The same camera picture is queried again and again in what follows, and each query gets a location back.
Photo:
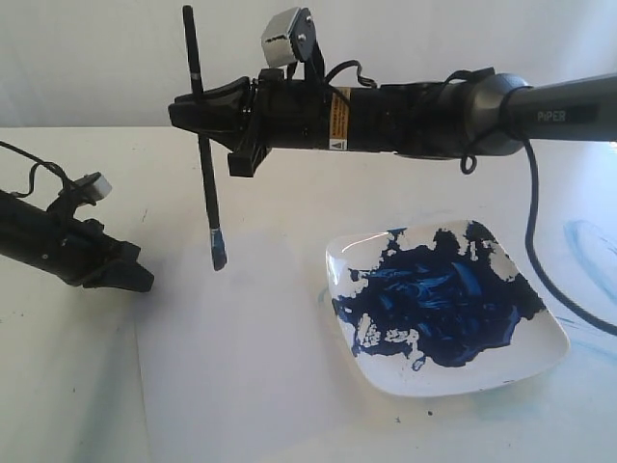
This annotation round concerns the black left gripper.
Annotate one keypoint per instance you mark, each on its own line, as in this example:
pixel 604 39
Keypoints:
pixel 80 253

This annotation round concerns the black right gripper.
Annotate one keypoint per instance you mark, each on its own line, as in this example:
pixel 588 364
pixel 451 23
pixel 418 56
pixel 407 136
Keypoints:
pixel 291 115

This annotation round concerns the dark blue paintbrush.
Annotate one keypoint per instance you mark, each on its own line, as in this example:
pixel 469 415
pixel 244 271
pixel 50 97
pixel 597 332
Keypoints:
pixel 217 244

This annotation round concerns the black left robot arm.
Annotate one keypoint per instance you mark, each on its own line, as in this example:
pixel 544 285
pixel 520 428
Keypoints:
pixel 25 229

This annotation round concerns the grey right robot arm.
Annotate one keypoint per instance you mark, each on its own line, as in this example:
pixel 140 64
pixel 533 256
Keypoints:
pixel 477 113

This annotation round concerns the white paper sheet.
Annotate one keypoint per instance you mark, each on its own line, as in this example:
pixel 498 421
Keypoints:
pixel 244 362

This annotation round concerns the white square paint plate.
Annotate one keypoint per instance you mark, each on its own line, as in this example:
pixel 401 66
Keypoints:
pixel 439 309

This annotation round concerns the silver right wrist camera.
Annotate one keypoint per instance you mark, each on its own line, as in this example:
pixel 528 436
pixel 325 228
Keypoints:
pixel 288 38

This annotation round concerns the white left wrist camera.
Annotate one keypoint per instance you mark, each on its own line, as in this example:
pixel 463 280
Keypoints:
pixel 97 187

